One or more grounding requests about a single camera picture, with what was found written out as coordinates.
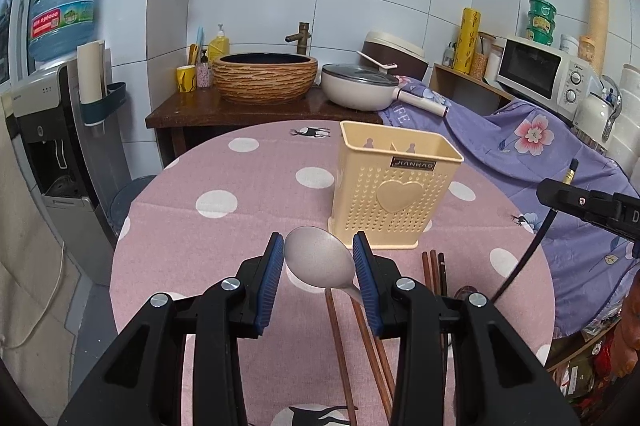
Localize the grey metal spoon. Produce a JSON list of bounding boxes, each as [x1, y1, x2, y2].
[[284, 226, 362, 306]]

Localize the black chopstick gold band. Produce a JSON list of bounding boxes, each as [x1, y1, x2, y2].
[[563, 157, 579, 186]]

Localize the purple floral cloth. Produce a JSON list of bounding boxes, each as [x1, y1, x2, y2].
[[378, 75, 640, 340]]

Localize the cream plastic utensil holder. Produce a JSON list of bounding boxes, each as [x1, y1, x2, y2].
[[328, 120, 464, 250]]

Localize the white kettle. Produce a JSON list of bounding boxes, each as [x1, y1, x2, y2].
[[573, 75, 623, 153]]

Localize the white microwave oven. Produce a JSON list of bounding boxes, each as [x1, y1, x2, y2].
[[497, 37, 598, 122]]

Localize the dark wooden counter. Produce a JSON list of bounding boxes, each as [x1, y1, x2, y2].
[[145, 87, 382, 164]]

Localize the cream frying pan with lid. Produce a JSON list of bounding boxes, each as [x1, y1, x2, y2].
[[320, 64, 448, 117]]

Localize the woven basin sink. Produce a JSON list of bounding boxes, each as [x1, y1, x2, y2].
[[212, 52, 318, 105]]

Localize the stack of paper cups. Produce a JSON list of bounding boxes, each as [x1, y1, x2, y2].
[[588, 0, 610, 74]]

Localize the green instant noodle cups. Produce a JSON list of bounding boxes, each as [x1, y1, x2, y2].
[[525, 0, 556, 46]]

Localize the yellow cup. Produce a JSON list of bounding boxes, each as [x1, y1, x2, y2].
[[176, 65, 198, 94]]

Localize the brown white rice cooker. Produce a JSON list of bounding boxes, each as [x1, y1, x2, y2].
[[360, 30, 428, 80]]

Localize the water dispenser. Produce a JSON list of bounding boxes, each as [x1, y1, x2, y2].
[[12, 59, 131, 285]]

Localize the yellow roll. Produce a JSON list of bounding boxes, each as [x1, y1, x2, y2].
[[452, 8, 482, 74]]

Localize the yellow soap bottle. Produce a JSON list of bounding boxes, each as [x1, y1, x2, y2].
[[207, 24, 230, 63]]

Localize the bronze faucet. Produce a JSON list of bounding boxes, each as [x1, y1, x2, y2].
[[284, 22, 310, 56]]

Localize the black cable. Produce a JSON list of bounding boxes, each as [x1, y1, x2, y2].
[[490, 208, 560, 303]]

